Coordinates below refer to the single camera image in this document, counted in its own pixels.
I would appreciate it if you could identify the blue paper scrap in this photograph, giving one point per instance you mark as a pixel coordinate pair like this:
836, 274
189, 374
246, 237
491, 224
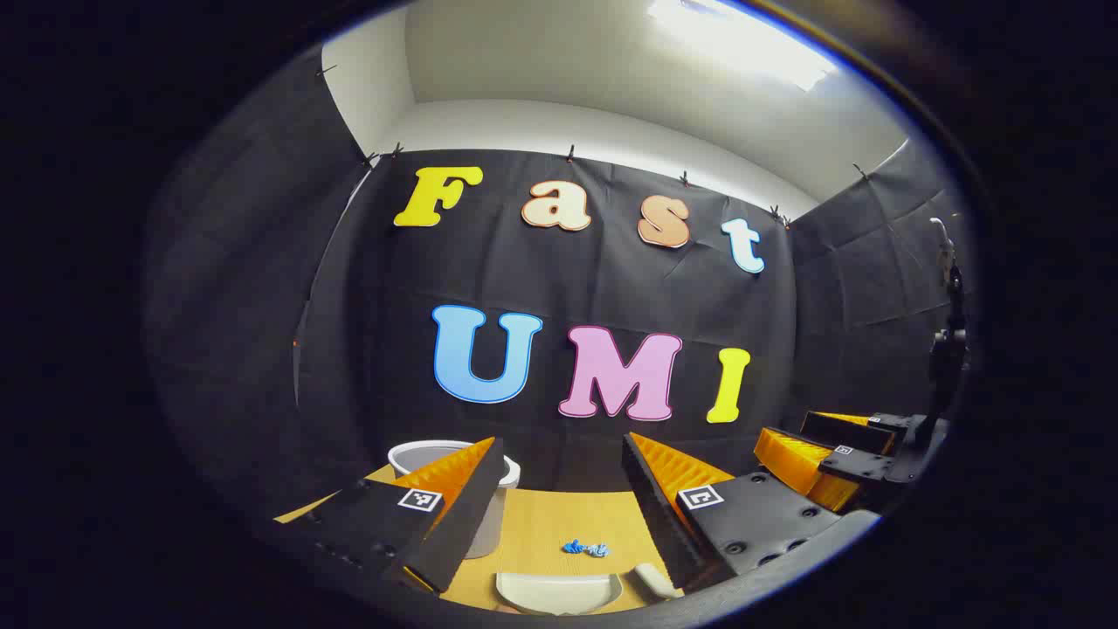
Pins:
574, 548

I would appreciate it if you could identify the wooden desktop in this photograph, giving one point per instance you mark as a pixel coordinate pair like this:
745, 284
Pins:
550, 520

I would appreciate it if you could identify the grey plastic dustpan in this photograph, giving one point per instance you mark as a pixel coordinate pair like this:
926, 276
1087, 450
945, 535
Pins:
559, 592

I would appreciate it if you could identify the white ribbed garbage bin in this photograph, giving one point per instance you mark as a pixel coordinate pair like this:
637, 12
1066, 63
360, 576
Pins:
493, 524

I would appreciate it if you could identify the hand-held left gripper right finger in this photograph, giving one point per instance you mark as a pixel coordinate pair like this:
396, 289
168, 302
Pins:
651, 507

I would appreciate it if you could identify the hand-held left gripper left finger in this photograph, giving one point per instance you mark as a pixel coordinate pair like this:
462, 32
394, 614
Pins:
467, 502

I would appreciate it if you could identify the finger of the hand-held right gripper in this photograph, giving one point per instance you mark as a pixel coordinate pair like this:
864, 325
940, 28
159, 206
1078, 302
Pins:
838, 428
790, 459

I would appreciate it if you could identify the small grey broom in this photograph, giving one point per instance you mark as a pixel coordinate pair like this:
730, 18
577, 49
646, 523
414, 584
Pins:
653, 579

